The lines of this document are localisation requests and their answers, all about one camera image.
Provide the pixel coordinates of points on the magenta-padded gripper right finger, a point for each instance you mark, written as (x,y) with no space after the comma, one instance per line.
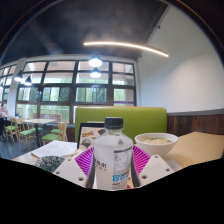
(155,169)

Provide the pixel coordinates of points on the black tablet with stickers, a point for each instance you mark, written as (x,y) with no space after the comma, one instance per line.
(87,135)

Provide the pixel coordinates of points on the black pendant ceiling lamps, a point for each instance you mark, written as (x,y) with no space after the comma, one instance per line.
(95,62)

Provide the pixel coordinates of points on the white printed paper sheet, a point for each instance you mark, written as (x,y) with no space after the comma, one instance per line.
(55,148)

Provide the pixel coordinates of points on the green speckled white mug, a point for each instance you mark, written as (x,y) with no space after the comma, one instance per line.
(48,163)

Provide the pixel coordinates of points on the wooden chairs with green seats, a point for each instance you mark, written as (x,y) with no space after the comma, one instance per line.
(26,132)

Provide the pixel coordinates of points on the large black-framed window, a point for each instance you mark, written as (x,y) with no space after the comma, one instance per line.
(70,96)

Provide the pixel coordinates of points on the light wooden dining table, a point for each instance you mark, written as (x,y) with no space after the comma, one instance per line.
(38,121)

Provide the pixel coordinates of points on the curved linear ceiling light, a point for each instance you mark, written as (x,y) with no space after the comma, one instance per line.
(126,45)

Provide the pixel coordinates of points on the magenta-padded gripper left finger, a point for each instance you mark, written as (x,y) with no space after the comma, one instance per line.
(70,170)

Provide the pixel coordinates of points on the white crumpled paper wrapper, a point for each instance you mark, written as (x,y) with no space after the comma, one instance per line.
(174,164)

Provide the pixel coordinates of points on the clear water bottle black cap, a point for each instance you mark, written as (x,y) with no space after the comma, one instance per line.
(111,158)

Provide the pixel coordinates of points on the white ceramic bowl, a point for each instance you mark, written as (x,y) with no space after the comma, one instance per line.
(156,143)

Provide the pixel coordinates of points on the green upholstered bench backrest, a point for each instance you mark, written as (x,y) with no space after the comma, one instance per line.
(136,118)

